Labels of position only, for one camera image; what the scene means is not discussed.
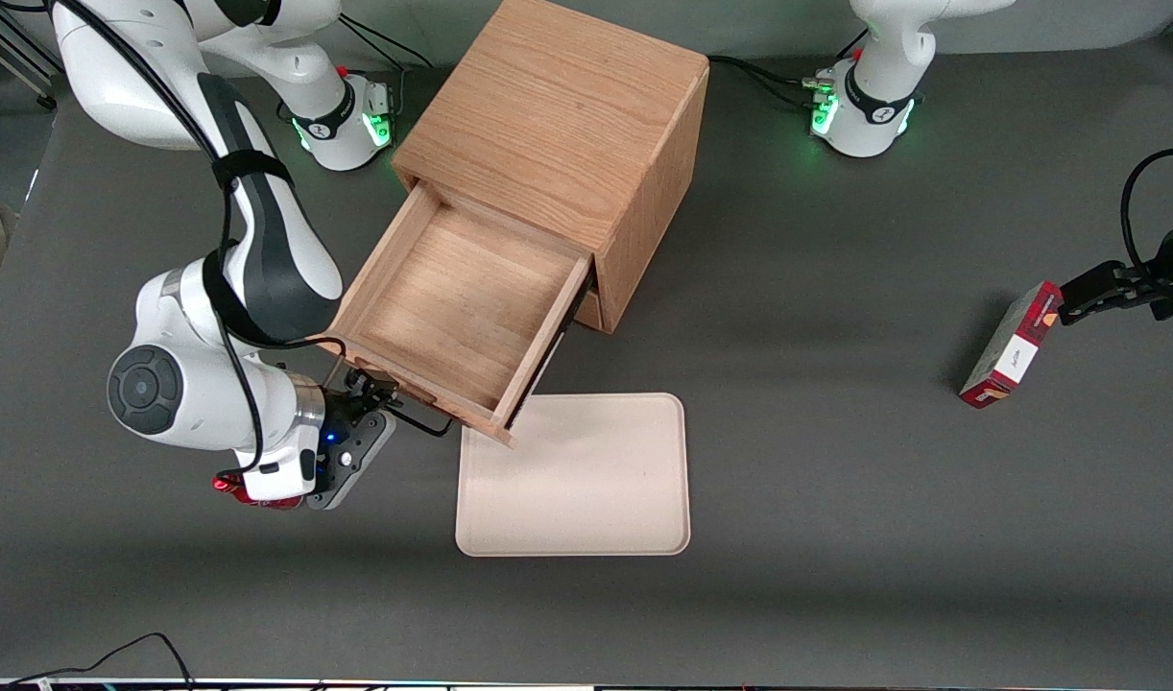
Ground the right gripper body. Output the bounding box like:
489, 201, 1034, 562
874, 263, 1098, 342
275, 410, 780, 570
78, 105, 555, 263
244, 389, 376, 502

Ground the wooden drawer with handle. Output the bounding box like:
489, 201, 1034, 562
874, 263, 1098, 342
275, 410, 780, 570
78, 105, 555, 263
320, 182, 595, 450

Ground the wooden drawer cabinet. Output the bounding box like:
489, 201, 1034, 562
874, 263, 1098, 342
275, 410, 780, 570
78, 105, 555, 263
392, 0, 710, 335

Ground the red bottle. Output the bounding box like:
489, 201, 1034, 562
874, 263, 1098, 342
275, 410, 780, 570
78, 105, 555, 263
212, 474, 304, 511

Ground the red plaid cardboard box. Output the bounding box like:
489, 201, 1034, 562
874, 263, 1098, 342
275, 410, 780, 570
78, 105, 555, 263
959, 280, 1065, 410

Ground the beige rectangular tray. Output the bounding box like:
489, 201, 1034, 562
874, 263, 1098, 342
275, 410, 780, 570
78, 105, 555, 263
455, 393, 692, 558

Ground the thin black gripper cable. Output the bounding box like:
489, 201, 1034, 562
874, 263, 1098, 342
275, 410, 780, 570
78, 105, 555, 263
383, 401, 455, 439

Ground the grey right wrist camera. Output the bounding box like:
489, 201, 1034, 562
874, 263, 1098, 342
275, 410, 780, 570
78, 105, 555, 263
305, 411, 397, 511

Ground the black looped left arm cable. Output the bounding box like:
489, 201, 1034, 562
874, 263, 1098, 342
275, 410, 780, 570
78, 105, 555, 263
1120, 147, 1173, 274

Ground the black cable at table edge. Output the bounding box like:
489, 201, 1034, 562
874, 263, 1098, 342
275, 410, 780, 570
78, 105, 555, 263
11, 632, 196, 691

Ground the black cable along right arm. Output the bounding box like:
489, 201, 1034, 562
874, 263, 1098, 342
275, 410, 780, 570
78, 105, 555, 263
54, 0, 266, 486

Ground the black right base cable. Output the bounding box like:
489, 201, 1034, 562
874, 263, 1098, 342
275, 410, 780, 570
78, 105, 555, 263
337, 14, 436, 74

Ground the black base cable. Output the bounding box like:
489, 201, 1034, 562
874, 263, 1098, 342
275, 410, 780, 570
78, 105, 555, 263
337, 14, 436, 74
706, 53, 837, 111

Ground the black left base cable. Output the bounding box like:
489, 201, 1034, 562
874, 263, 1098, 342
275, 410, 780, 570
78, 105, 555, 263
706, 53, 837, 111

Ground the metal frame rail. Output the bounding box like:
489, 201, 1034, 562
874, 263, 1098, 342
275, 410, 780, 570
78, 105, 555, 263
0, 0, 60, 111

